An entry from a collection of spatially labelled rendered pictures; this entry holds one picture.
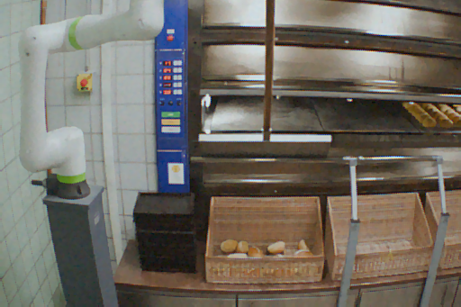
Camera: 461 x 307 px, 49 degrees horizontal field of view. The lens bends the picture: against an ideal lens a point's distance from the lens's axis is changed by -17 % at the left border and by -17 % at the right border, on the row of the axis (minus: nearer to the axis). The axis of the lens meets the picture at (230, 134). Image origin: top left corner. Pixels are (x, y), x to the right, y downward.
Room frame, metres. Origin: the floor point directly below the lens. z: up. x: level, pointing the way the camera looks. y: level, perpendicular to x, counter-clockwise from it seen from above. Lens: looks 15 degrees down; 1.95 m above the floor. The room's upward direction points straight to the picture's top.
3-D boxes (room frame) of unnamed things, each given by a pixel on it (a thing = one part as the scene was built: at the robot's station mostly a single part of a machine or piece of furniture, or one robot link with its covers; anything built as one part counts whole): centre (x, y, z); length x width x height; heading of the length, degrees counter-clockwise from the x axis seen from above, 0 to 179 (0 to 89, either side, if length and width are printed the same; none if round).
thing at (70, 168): (1.91, 0.60, 1.36); 0.16 x 0.13 x 0.19; 138
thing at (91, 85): (2.83, 0.74, 1.46); 0.10 x 0.07 x 0.10; 88
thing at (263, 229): (2.57, -0.17, 0.72); 0.56 x 0.49 x 0.28; 88
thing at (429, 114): (3.24, -1.36, 1.21); 0.61 x 0.48 x 0.06; 178
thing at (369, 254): (2.55, -0.77, 0.72); 0.56 x 0.49 x 0.28; 88
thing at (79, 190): (1.93, 0.64, 1.23); 0.26 x 0.15 x 0.06; 84
